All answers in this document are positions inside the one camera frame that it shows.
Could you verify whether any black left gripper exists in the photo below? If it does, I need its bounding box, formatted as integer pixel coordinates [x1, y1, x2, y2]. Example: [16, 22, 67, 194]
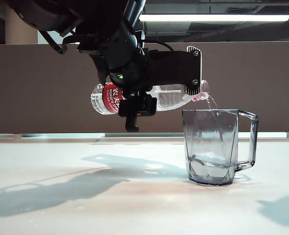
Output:
[106, 60, 157, 132]

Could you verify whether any red label water bottle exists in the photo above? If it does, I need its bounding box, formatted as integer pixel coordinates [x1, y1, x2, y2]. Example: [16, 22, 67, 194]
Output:
[89, 79, 211, 116]

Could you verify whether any grey transparent plastic jug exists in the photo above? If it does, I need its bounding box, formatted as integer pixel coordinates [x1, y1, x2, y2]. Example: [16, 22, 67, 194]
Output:
[182, 109, 259, 187]

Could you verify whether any long ceiling tube light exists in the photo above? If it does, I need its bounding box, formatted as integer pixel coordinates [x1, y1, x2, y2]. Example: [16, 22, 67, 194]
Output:
[138, 14, 289, 23]

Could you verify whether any brown desk partition panel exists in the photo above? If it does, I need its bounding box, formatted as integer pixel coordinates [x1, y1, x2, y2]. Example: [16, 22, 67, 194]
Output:
[0, 43, 289, 135]

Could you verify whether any beige building pillar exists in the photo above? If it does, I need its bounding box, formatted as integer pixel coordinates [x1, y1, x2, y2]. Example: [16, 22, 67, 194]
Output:
[4, 6, 39, 45]

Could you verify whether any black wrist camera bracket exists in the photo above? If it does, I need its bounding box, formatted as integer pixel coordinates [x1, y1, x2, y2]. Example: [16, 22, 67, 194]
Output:
[144, 50, 200, 96]

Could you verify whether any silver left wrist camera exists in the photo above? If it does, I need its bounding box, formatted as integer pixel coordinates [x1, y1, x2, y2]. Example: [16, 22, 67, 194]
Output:
[183, 46, 203, 96]

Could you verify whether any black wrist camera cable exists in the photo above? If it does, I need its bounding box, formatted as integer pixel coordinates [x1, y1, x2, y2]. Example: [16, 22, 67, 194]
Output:
[144, 40, 176, 52]

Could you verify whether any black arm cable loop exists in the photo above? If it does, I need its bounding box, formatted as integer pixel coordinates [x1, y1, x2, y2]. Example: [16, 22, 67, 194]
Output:
[39, 30, 69, 55]

